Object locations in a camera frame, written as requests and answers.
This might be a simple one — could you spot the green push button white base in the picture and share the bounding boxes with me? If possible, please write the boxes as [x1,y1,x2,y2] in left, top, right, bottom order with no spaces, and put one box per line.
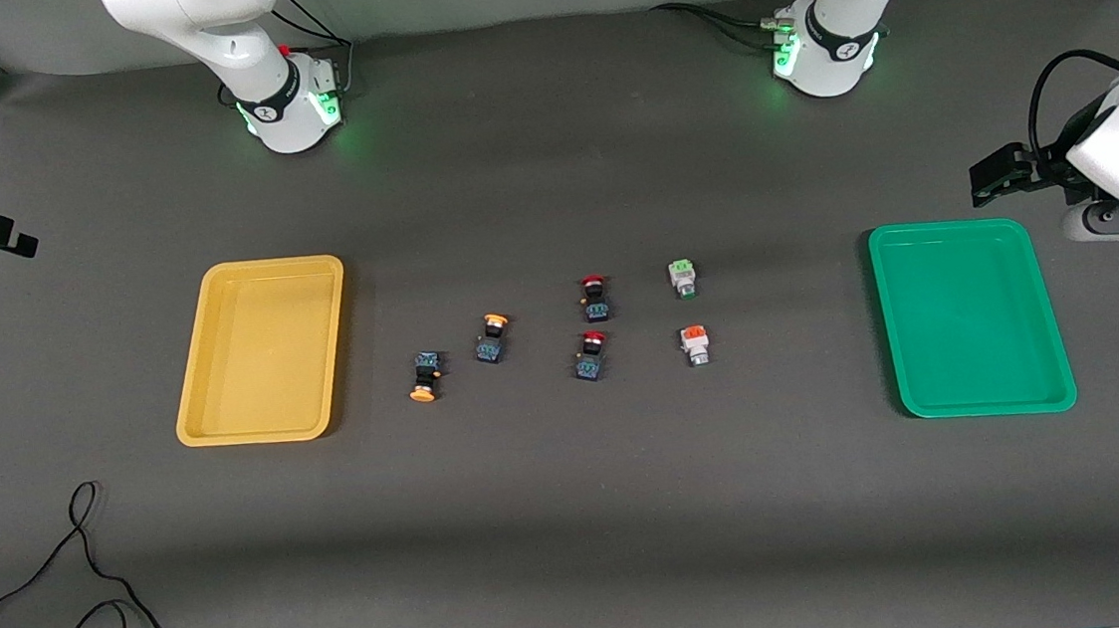
[666,258,701,303]

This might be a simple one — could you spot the yellow push button blue base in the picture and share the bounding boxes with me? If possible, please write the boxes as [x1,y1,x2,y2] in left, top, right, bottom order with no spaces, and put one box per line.
[472,312,513,366]
[407,350,445,404]

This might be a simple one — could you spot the green plastic tray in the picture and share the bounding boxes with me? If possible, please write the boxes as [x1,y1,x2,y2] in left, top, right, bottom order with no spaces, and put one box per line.
[866,212,1079,426]

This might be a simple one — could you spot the yellow plastic tray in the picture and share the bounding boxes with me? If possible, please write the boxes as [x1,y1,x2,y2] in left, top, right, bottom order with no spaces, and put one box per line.
[163,253,358,452]

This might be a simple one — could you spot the orange push button white base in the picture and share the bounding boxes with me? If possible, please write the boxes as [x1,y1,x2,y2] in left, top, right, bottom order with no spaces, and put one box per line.
[678,323,713,368]

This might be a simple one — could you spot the red push button blue base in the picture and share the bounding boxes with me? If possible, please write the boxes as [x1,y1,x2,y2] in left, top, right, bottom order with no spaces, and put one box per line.
[572,329,611,383]
[577,272,614,323]

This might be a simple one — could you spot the dark grey table mat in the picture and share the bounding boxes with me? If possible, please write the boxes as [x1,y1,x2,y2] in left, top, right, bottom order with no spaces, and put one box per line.
[0,0,1119,628]

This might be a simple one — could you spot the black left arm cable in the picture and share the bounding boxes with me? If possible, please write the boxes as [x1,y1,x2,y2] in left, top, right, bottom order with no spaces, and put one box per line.
[1021,46,1119,158]

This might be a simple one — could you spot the loose black cable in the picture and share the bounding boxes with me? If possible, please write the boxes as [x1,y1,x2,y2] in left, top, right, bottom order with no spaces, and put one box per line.
[0,469,251,628]

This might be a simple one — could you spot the black left base cable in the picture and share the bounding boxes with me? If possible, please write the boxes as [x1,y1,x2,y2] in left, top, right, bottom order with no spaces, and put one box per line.
[650,0,799,60]

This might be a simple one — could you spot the black base cable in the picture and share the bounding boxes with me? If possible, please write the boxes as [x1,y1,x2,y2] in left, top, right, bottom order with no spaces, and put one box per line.
[270,0,359,104]
[650,0,799,60]

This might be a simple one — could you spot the black right base cable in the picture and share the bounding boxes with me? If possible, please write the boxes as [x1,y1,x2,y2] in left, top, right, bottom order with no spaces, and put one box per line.
[270,0,359,104]

